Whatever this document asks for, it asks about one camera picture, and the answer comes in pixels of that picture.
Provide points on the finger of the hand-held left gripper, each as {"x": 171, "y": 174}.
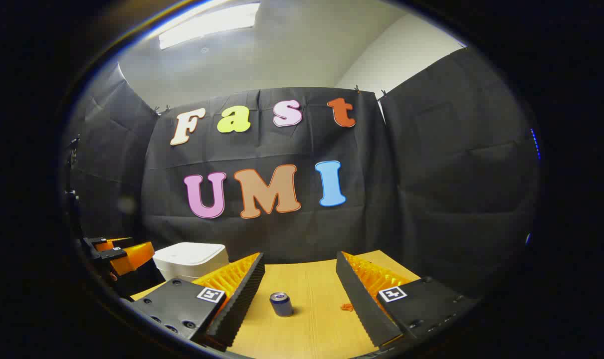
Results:
{"x": 109, "y": 243}
{"x": 134, "y": 257}

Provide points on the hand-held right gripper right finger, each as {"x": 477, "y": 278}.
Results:
{"x": 359, "y": 299}

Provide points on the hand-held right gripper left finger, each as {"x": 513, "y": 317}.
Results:
{"x": 242, "y": 299}

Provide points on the orange paper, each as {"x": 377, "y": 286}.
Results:
{"x": 347, "y": 307}

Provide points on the blue silver pop can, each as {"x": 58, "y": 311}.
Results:
{"x": 281, "y": 305}

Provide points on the white desktop garbage bin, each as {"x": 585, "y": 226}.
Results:
{"x": 189, "y": 260}

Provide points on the wooden desktop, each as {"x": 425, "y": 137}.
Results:
{"x": 311, "y": 284}

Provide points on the black backdrop cloth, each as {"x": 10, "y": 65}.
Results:
{"x": 431, "y": 174}

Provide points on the ceiling light panel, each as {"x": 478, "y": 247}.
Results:
{"x": 207, "y": 25}

